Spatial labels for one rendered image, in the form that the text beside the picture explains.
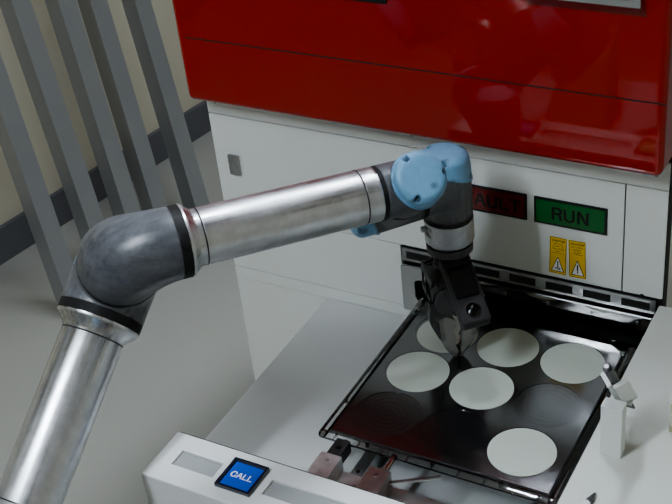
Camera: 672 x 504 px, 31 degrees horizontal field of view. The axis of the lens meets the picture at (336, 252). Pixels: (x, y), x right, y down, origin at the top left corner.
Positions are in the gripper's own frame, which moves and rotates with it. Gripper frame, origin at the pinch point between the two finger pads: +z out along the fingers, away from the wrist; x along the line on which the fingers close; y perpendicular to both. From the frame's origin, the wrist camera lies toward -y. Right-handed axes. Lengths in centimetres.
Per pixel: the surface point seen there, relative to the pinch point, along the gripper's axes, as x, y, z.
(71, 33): 57, 186, 10
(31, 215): 79, 168, 55
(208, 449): 41.5, -15.0, -4.8
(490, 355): -4.9, -0.9, 1.3
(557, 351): -15.1, -3.4, 1.3
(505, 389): -4.4, -9.5, 1.3
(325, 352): 18.8, 18.7, 9.3
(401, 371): 9.6, -0.1, 1.3
